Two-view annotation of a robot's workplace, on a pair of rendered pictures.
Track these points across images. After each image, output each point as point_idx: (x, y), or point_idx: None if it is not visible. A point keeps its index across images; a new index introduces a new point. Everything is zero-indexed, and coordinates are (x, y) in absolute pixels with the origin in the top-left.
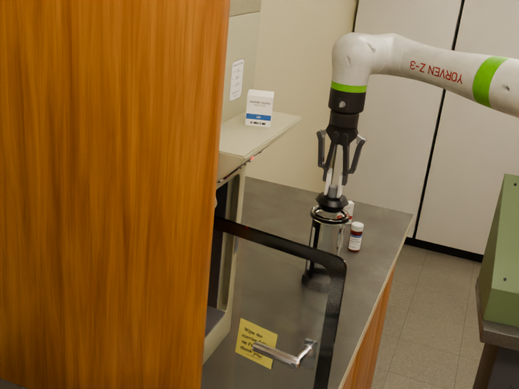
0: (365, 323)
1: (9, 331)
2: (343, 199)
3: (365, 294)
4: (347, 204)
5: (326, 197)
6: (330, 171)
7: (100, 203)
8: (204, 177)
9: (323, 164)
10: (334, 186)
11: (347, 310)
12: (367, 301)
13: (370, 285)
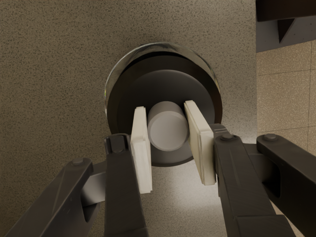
0: (256, 137)
1: None
2: (208, 122)
3: (235, 56)
4: (221, 117)
5: (153, 148)
6: (150, 187)
7: None
8: None
9: (103, 196)
10: (171, 134)
11: (223, 122)
12: (243, 77)
13: (234, 18)
